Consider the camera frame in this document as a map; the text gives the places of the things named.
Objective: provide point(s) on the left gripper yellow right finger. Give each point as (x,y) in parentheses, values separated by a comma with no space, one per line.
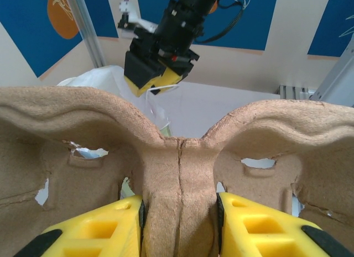
(262,232)

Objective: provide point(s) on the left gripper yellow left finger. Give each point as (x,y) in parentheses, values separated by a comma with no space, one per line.
(96,229)

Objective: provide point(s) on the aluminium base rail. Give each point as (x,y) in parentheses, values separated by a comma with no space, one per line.
(293,92)

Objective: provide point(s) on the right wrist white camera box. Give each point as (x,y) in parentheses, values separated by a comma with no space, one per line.
(141,21)

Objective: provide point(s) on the brown pulp cup carrier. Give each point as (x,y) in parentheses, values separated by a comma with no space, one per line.
(179,171)

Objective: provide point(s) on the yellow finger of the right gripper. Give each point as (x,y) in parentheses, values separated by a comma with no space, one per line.
(172,77)
(141,72)

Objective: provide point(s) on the painted print paper gift bag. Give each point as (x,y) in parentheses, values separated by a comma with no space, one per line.
(96,77)

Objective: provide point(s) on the aluminium frame post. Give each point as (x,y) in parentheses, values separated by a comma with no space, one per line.
(85,27)
(337,77)

